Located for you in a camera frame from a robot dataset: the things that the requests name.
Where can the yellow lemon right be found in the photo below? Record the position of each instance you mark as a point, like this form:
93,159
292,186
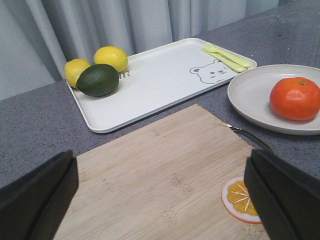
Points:
113,56

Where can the dark green lime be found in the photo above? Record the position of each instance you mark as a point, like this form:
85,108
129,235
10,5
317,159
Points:
98,80

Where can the metal cutting board handle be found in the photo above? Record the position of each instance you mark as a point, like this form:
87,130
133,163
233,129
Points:
252,137

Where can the orange slice coaster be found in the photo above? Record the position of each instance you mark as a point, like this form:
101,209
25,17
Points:
236,199

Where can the orange mandarin fruit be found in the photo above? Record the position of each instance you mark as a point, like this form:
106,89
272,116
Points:
295,98

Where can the yellow lemon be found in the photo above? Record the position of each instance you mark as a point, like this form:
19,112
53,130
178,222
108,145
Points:
73,69
113,56

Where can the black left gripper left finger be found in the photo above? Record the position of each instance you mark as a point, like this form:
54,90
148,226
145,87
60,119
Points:
33,207

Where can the grey curtain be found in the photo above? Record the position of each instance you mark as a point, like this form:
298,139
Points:
37,37

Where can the white bear-print tray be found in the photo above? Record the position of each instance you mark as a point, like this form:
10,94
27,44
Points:
154,81

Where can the pale yellow plastic knife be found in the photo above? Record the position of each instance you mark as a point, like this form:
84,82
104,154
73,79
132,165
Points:
232,57

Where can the beige round plate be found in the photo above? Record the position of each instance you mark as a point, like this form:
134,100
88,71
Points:
249,94

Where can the pale yellow plastic fork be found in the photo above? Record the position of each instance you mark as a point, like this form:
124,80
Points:
234,66

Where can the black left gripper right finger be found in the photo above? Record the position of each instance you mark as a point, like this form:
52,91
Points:
286,199

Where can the yellow lemon left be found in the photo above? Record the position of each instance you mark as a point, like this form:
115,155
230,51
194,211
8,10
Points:
73,69

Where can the wooden cutting board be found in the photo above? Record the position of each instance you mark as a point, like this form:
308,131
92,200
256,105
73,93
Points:
163,181

